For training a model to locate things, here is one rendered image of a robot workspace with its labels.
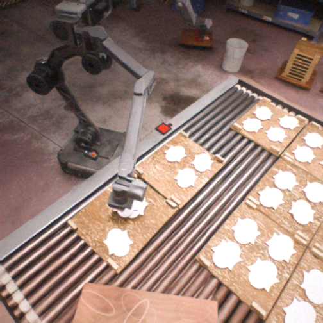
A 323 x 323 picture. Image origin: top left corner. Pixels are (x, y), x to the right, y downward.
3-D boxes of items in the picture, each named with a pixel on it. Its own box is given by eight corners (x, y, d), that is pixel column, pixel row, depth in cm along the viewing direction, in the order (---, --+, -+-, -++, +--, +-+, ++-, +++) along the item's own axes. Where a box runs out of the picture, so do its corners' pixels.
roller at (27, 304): (15, 310, 105) (10, 308, 102) (257, 99, 202) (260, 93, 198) (21, 320, 103) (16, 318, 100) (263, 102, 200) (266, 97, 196)
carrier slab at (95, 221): (66, 223, 125) (66, 222, 123) (128, 172, 146) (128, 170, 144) (118, 274, 112) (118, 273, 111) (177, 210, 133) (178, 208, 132)
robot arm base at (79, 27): (82, 39, 140) (78, 15, 131) (97, 41, 139) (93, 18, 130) (75, 47, 135) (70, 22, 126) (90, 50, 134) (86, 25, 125)
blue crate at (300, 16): (272, 17, 474) (277, 4, 457) (277, 9, 499) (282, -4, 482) (307, 26, 459) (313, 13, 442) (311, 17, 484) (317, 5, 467)
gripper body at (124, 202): (112, 192, 111) (110, 182, 105) (135, 197, 110) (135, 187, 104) (106, 205, 107) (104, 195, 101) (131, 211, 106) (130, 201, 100)
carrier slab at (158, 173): (132, 170, 146) (132, 169, 145) (179, 133, 167) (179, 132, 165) (180, 209, 133) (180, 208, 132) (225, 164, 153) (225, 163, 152)
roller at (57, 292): (22, 320, 103) (16, 318, 100) (263, 102, 200) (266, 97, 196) (28, 330, 102) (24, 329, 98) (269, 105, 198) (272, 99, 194)
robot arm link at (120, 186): (115, 175, 100) (109, 186, 97) (132, 179, 100) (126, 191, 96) (116, 185, 106) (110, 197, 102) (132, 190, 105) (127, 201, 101)
